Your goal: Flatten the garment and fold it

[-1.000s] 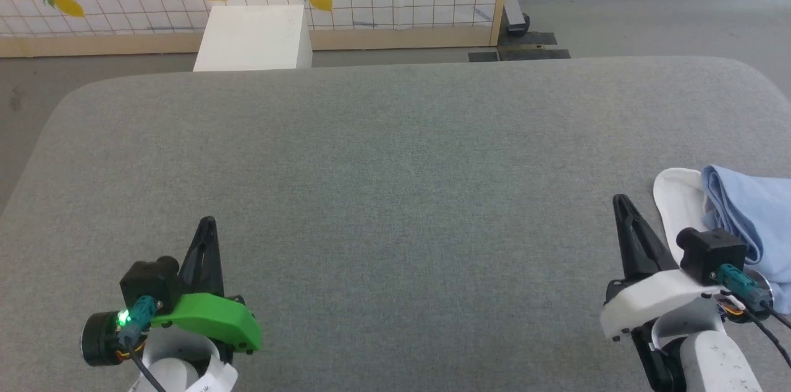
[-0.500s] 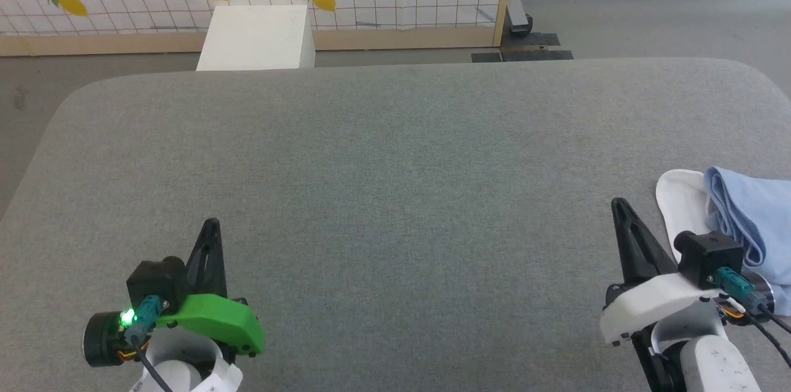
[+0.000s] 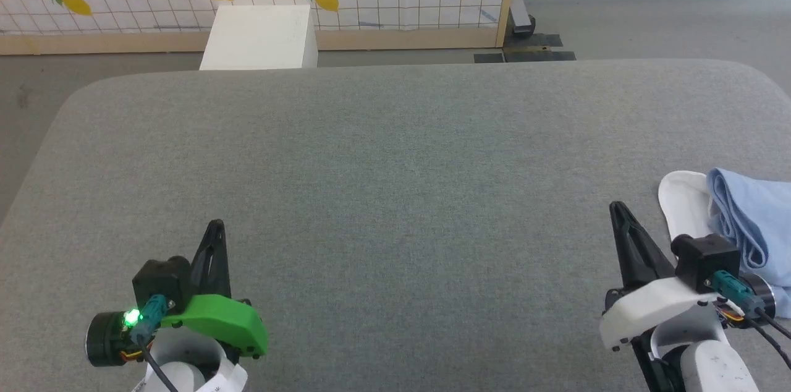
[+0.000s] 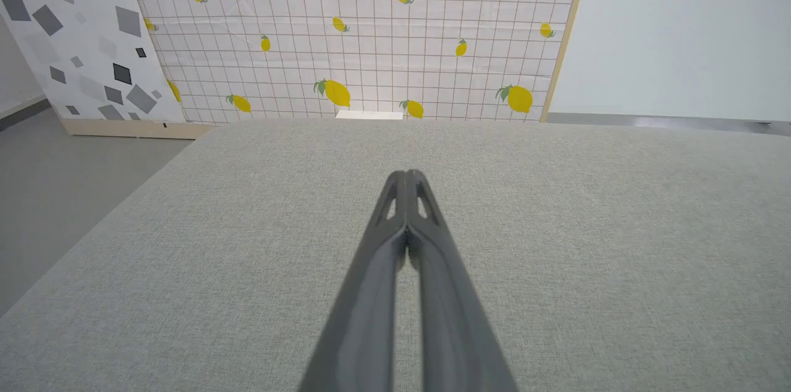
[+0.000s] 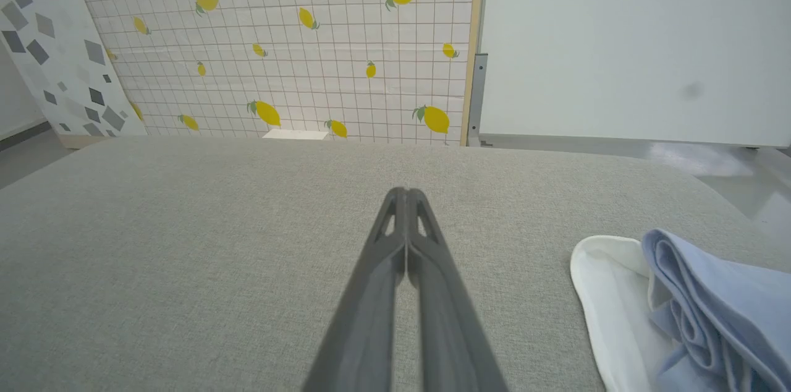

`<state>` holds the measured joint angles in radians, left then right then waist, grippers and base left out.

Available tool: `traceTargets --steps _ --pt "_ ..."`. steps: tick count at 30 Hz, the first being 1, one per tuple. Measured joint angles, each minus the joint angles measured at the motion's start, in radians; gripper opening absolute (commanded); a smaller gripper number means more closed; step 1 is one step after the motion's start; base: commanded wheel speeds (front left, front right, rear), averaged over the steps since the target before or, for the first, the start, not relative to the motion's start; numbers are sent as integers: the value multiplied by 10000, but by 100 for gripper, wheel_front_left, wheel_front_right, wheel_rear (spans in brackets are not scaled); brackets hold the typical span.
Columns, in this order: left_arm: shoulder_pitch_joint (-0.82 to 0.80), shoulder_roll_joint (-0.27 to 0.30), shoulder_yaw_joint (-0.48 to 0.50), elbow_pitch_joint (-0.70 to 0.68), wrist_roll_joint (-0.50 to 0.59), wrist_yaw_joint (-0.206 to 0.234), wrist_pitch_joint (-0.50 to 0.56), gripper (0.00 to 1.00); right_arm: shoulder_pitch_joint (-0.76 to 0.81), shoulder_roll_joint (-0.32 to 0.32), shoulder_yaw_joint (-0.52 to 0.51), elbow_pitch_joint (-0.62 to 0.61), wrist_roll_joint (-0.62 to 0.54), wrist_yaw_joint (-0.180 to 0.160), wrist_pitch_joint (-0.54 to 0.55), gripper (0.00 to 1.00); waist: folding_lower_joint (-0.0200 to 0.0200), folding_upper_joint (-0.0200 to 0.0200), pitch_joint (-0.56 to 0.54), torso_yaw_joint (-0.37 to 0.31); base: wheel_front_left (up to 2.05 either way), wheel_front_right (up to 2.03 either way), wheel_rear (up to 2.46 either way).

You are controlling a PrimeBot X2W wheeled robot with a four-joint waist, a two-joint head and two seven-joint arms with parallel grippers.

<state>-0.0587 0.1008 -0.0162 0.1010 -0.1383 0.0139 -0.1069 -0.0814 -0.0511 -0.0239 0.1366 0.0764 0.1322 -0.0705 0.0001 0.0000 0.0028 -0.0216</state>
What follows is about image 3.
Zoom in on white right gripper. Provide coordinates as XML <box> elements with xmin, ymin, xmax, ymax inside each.
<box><xmin>599</xmin><ymin>201</ymin><xmax>724</xmax><ymax>353</ymax></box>

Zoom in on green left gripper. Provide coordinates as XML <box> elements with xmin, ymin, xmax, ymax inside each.
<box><xmin>160</xmin><ymin>219</ymin><xmax>269</xmax><ymax>359</ymax></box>

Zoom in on light blue polo shirt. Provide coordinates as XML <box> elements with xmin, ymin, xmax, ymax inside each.
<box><xmin>658</xmin><ymin>168</ymin><xmax>791</xmax><ymax>319</ymax></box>

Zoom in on long black floor mat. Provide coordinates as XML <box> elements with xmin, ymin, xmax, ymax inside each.
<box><xmin>504</xmin><ymin>48</ymin><xmax>577</xmax><ymax>63</ymax></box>

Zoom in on white box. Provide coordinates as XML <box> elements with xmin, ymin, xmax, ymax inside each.
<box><xmin>199</xmin><ymin>4</ymin><xmax>319</xmax><ymax>71</ymax></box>

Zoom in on wide black floor mat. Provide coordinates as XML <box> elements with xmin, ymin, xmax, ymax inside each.
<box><xmin>507</xmin><ymin>33</ymin><xmax>564</xmax><ymax>49</ymax></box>

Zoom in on wooden framed lemon print screen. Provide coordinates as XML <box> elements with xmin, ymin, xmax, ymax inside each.
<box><xmin>0</xmin><ymin>0</ymin><xmax>521</xmax><ymax>56</ymax></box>

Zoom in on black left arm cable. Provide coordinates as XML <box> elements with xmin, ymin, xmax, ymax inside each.
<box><xmin>129</xmin><ymin>294</ymin><xmax>181</xmax><ymax>392</ymax></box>

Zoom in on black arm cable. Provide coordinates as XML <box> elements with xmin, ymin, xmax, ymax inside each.
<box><xmin>129</xmin><ymin>294</ymin><xmax>181</xmax><ymax>392</ymax></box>
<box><xmin>711</xmin><ymin>271</ymin><xmax>791</xmax><ymax>369</ymax></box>

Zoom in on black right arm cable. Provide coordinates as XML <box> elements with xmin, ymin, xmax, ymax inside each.
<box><xmin>711</xmin><ymin>271</ymin><xmax>791</xmax><ymax>369</ymax></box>

